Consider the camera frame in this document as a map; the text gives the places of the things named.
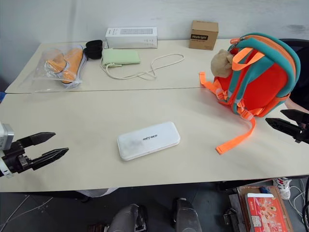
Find white and red sneaker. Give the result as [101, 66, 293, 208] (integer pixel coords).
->
[273, 177, 292, 200]

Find red printed box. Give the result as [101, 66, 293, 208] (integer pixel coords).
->
[244, 192, 289, 232]

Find black round pad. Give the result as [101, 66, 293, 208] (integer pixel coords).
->
[85, 40, 103, 50]
[83, 47, 103, 60]

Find clear plastic bag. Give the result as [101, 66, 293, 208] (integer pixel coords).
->
[32, 46, 85, 90]

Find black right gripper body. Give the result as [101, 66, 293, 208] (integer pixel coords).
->
[294, 120, 309, 144]

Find brown cardboard tray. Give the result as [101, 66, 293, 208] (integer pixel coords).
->
[236, 185, 294, 232]

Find green fabric pouch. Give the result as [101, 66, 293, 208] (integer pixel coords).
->
[101, 49, 141, 69]

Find long white box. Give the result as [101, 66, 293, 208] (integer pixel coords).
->
[105, 27, 158, 49]

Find tan plush toy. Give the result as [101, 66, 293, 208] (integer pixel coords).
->
[211, 48, 236, 78]

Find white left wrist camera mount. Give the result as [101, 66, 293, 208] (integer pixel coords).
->
[0, 123, 15, 178]

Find brown cardboard box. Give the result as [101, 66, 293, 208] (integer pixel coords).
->
[189, 20, 219, 51]

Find orange shoe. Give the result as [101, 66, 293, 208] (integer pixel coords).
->
[44, 56, 70, 76]
[61, 47, 84, 89]

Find dark rounded shape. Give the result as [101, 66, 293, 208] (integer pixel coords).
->
[106, 203, 148, 232]
[173, 197, 202, 232]

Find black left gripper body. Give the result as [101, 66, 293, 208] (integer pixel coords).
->
[1, 139, 34, 174]

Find orange and teal backpack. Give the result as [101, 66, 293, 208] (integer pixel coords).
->
[199, 32, 301, 155]

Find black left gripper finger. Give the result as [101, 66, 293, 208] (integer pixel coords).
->
[31, 147, 70, 171]
[23, 131, 56, 148]

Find white floor cable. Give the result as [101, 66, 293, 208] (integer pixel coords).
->
[289, 185, 309, 219]
[0, 194, 54, 231]

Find white cord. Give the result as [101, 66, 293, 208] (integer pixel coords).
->
[100, 53, 185, 81]

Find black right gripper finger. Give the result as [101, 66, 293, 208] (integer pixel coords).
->
[265, 117, 300, 140]
[280, 109, 309, 124]

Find white case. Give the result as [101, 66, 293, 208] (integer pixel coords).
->
[117, 121, 181, 162]

